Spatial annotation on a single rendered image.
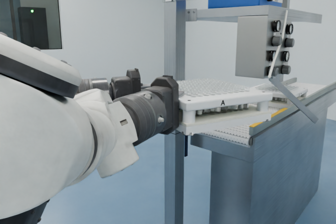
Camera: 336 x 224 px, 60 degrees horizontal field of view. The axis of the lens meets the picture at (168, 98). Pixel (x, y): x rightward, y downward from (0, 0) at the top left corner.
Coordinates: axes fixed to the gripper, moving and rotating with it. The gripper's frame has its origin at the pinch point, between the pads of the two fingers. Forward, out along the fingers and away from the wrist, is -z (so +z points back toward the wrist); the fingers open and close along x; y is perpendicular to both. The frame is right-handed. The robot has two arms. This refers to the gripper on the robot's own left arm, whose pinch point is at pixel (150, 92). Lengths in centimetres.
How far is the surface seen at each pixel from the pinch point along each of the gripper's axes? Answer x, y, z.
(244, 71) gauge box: -1.6, -12.2, -36.9
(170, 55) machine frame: -6.2, -33.7, -18.2
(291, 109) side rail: 20, -29, -74
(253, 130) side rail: 18.9, -9.9, -39.9
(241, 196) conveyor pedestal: 53, -23, -46
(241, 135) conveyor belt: 21.9, -14.0, -38.1
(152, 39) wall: 1, -562, -175
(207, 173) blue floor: 102, -129, -87
